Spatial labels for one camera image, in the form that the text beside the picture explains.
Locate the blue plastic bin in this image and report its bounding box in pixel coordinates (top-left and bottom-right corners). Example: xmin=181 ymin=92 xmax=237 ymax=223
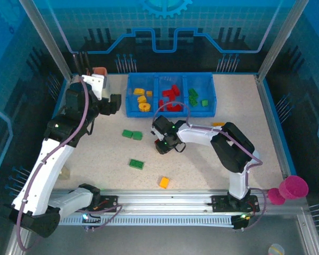
xmin=126 ymin=73 xmax=157 ymax=118
xmin=154 ymin=73 xmax=186 ymax=117
xmin=183 ymin=72 xmax=217 ymax=117

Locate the cream and pink utensil holder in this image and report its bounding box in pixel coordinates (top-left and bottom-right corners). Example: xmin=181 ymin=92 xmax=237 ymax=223
xmin=79 ymin=66 xmax=115 ymax=100

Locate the black base electronics box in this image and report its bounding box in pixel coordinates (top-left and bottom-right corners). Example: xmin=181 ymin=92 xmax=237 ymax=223
xmin=232 ymin=214 xmax=252 ymax=231
xmin=81 ymin=211 xmax=102 ymax=230

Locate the small magenta foam cylinder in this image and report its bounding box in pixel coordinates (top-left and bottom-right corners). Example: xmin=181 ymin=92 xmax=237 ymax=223
xmin=267 ymin=188 xmax=286 ymax=206

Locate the pink cup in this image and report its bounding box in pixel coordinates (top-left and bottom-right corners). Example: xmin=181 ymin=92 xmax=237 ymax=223
xmin=278 ymin=177 xmax=308 ymax=200

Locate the pale round disc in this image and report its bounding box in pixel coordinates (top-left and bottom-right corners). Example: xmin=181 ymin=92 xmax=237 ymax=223
xmin=268 ymin=243 xmax=286 ymax=255

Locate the table side rail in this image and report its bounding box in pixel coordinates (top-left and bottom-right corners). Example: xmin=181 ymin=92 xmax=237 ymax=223
xmin=255 ymin=74 xmax=292 ymax=178
xmin=29 ymin=75 xmax=75 ymax=193

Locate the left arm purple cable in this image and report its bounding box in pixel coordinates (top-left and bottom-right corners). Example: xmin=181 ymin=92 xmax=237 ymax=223
xmin=15 ymin=76 xmax=124 ymax=252

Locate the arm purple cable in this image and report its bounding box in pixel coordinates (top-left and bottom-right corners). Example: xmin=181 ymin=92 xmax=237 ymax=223
xmin=153 ymin=101 xmax=269 ymax=231
xmin=15 ymin=76 xmax=124 ymax=252

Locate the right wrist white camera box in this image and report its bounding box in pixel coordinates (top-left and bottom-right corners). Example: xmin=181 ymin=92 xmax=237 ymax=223
xmin=150 ymin=124 xmax=161 ymax=139

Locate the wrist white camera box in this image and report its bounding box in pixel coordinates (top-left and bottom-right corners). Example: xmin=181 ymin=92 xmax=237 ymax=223
xmin=81 ymin=74 xmax=107 ymax=99
xmin=150 ymin=124 xmax=161 ymax=139

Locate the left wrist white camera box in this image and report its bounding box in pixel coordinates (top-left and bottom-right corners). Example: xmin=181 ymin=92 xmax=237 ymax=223
xmin=81 ymin=74 xmax=107 ymax=99

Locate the black utensil handle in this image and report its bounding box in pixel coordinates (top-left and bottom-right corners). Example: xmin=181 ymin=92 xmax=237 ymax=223
xmin=84 ymin=51 xmax=93 ymax=75
xmin=79 ymin=52 xmax=87 ymax=77
xmin=73 ymin=53 xmax=82 ymax=78

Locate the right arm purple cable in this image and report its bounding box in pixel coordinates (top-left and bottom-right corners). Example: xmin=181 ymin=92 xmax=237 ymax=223
xmin=153 ymin=101 xmax=269 ymax=231

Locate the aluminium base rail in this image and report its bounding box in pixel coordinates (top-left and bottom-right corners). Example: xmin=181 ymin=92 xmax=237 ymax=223
xmin=20 ymin=189 xmax=309 ymax=217

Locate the aluminium frame post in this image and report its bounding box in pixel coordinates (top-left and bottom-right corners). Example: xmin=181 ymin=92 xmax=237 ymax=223
xmin=256 ymin=0 xmax=310 ymax=82
xmin=18 ymin=0 xmax=75 ymax=82

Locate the slotted grey cable duct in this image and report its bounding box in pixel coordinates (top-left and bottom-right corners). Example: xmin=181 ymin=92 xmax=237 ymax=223
xmin=58 ymin=215 xmax=236 ymax=227

